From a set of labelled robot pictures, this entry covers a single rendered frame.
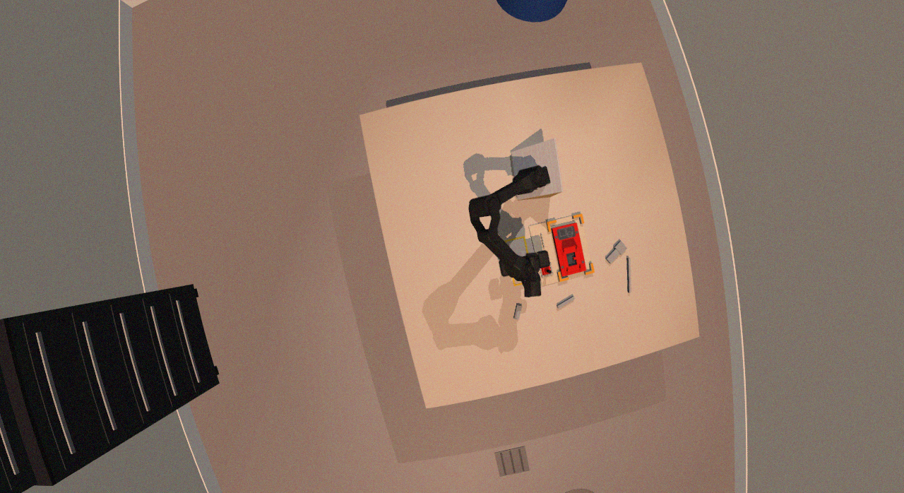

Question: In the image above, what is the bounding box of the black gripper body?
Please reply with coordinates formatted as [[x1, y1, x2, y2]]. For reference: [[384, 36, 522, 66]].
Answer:
[[499, 251, 550, 276]]

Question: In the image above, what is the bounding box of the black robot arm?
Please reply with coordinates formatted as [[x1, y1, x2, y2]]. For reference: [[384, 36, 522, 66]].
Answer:
[[469, 165, 550, 297]]

